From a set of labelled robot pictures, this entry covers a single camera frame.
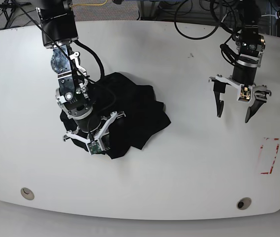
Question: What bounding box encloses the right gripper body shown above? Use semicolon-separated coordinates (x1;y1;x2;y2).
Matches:
63;111;126;151

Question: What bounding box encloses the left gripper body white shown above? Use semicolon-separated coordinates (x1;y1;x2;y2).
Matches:
209;60;272;103

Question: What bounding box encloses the black T-shirt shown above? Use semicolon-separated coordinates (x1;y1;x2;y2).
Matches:
60;72;171;159

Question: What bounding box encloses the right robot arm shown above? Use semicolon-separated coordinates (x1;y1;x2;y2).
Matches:
31;0;124;155

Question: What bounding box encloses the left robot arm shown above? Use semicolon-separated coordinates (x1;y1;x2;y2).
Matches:
209;0;272;123

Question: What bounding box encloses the red tape rectangle marking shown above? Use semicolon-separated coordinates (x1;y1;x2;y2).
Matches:
256;137;280;175

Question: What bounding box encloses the black tripod stand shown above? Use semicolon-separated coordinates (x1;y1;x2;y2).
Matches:
0;0;36;28

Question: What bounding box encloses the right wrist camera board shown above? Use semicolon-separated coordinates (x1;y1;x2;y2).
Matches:
86;140;103;155

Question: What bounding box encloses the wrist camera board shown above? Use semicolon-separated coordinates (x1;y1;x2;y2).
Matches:
237;84;253;103
86;140;103;155

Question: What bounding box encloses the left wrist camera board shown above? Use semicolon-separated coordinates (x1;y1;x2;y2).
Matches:
237;84;253;103

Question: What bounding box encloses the left table cable grommet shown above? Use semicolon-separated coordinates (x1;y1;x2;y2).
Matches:
20;188;35;200

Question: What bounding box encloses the table cable grommet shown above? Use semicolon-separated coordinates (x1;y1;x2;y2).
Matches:
20;188;35;200
237;197;252;210

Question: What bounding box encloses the right table cable grommet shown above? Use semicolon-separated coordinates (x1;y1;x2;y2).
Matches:
237;197;252;210

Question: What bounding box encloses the aluminium frame post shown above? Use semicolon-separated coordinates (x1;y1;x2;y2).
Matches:
137;0;160;21

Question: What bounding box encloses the yellow cable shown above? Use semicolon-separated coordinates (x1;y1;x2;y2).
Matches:
72;0;108;8

